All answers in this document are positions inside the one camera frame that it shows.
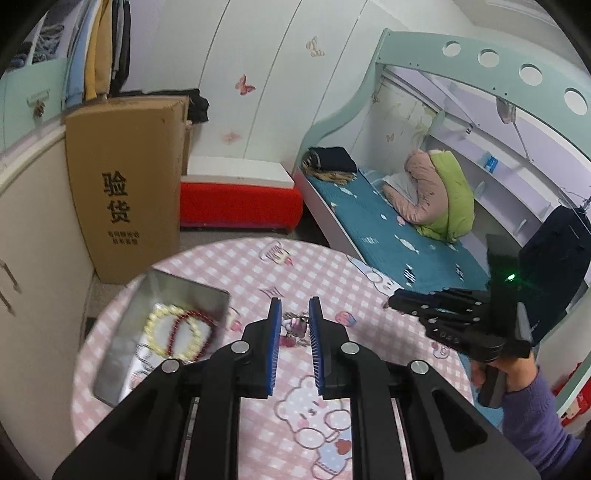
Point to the folded grey clothes stack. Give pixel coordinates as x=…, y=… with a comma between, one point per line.
x=46, y=39

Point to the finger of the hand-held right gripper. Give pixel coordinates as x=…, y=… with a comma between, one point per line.
x=415, y=302
x=471, y=295

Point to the dark hanging garment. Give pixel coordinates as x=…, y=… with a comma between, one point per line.
x=121, y=41

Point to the red storage bench white top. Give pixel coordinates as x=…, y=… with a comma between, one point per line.
x=240, y=207

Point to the teal bunk bed frame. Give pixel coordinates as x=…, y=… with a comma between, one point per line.
x=415, y=50

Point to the teal drawer unit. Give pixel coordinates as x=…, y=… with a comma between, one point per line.
x=27, y=92

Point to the pink quilt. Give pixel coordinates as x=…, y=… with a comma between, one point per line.
x=425, y=184

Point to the dark folded blanket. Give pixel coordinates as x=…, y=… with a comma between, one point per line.
x=334, y=158

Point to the round patterned drawer knob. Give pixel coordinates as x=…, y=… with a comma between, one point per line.
x=39, y=110

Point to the person's right forearm purple sleeve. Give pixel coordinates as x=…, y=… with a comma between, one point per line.
x=535, y=424

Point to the beige butterfly sticker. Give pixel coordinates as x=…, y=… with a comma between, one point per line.
x=315, y=46

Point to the blue printed bed sheet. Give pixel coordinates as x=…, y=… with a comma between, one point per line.
x=369, y=217

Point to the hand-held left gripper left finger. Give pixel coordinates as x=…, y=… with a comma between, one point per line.
x=273, y=350

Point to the large cardboard box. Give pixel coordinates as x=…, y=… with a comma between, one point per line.
x=129, y=138

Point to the black cloth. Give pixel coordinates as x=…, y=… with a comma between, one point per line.
x=198, y=106

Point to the red object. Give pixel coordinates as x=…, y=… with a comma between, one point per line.
x=571, y=385

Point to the small blue box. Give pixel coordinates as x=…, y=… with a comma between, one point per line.
x=490, y=162

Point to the folded blue clothes stack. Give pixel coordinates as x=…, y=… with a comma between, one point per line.
x=18, y=60

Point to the small pale pink butterfly sticker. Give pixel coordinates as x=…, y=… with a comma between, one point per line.
x=231, y=137

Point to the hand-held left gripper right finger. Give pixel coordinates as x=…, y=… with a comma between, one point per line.
x=315, y=350

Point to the white wardrobe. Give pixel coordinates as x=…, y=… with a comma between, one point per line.
x=277, y=92

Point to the silver metal tin box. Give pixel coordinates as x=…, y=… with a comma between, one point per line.
x=184, y=288

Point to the white pillow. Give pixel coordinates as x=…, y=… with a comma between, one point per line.
x=397, y=187

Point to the white cabinet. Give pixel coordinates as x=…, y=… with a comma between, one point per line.
x=41, y=277

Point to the green quilt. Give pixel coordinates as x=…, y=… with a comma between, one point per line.
x=457, y=194

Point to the yellow hanging garment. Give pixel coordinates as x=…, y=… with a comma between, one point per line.
x=101, y=46

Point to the tan fringed scarf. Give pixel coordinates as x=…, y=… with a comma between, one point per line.
x=334, y=177

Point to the person's right hand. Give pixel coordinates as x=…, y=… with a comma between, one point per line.
x=519, y=369

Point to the metal bed lift strut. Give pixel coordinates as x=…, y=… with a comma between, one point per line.
x=505, y=110

